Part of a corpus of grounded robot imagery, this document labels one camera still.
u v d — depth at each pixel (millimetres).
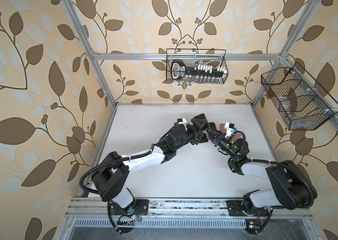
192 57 905
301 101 739
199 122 680
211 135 767
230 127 770
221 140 727
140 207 745
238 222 707
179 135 591
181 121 755
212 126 1064
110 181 438
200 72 825
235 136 770
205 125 692
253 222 714
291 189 443
